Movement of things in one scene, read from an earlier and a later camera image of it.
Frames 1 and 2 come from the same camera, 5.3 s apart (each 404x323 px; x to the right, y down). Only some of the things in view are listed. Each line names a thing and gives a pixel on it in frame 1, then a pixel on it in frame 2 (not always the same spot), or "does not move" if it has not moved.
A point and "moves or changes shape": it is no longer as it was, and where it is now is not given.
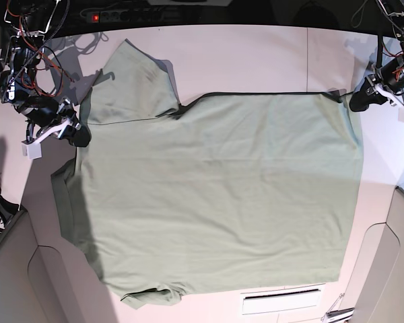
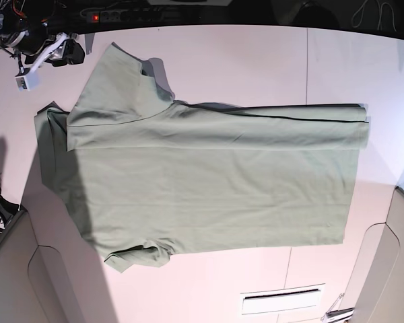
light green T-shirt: x=219 y=191 moves or changes shape
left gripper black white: x=68 y=128 -> x=37 y=50
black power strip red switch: x=132 y=16 does not move
